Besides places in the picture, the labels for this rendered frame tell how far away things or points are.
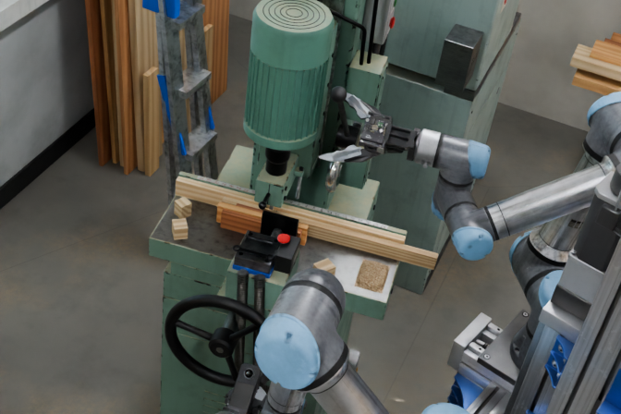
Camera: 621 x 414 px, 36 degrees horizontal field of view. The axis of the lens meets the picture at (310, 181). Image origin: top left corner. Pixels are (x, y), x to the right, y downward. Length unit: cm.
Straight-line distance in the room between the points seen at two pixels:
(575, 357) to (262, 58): 88
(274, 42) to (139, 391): 152
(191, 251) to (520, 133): 253
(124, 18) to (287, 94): 161
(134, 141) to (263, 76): 190
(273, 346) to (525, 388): 62
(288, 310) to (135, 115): 233
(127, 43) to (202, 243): 147
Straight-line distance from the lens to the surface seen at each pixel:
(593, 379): 183
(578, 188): 201
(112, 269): 358
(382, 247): 238
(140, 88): 378
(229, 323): 228
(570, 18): 450
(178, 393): 276
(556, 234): 226
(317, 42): 204
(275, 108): 212
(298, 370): 161
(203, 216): 244
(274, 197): 231
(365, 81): 233
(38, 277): 357
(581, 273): 182
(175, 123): 319
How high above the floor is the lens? 251
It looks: 39 degrees down
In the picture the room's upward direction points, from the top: 8 degrees clockwise
